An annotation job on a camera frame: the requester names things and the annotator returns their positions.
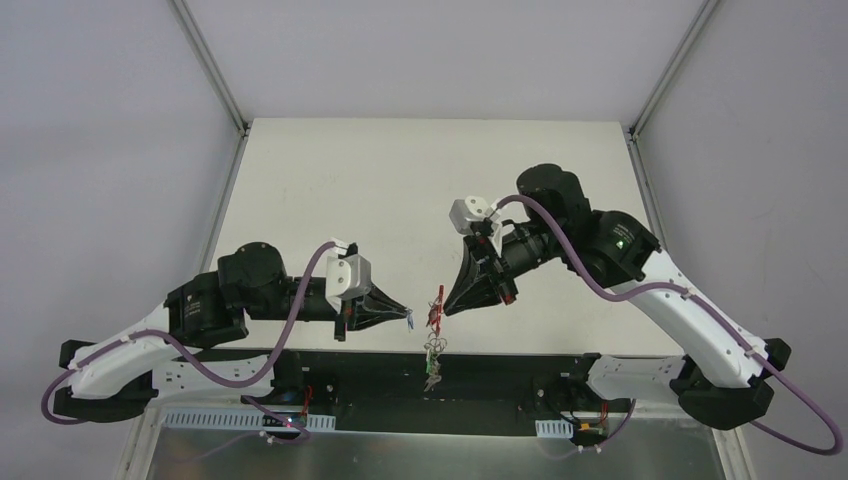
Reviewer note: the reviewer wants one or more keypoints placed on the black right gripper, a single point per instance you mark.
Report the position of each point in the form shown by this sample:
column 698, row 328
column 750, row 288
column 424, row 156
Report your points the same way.
column 497, row 273

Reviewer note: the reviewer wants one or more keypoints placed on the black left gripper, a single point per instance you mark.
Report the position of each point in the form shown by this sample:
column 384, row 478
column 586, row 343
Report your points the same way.
column 342, row 315

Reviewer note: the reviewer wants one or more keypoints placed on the keyring bunch with tags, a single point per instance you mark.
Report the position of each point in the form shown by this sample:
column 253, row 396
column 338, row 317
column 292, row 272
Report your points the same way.
column 435, row 344

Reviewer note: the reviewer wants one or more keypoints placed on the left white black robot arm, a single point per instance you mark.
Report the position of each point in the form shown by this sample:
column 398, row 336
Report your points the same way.
column 221, row 334

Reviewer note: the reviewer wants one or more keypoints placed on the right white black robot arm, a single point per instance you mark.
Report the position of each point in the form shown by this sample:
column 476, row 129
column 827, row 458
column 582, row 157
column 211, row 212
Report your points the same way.
column 721, row 376

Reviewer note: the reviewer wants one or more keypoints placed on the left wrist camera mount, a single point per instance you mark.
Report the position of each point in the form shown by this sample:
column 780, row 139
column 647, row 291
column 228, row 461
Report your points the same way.
column 347, row 276

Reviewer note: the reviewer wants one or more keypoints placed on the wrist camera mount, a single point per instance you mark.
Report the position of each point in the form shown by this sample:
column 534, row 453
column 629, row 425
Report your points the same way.
column 465, row 212
column 347, row 276

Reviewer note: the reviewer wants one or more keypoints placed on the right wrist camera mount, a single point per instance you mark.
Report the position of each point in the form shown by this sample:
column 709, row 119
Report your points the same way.
column 465, row 212

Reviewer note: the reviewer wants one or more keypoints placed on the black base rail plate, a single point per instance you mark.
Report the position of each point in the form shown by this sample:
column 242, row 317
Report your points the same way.
column 488, row 395

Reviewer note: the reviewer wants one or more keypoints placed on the white slotted cable duct right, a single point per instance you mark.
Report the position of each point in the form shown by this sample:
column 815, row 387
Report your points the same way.
column 554, row 429

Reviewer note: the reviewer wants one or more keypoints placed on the white slotted cable duct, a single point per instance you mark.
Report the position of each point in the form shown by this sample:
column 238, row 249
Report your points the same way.
column 554, row 429
column 244, row 420

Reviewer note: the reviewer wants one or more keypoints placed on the white slotted cable duct left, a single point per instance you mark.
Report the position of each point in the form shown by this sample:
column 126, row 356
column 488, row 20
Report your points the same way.
column 244, row 420

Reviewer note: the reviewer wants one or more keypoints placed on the aluminium frame post right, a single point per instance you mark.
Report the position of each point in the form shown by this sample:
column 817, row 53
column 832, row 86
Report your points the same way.
column 693, row 32

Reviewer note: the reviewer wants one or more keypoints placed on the aluminium frame post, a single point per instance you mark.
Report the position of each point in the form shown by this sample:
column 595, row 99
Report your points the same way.
column 693, row 32
column 209, row 65

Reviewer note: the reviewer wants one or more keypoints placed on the aluminium frame post left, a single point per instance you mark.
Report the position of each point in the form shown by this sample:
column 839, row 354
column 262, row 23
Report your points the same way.
column 209, row 65

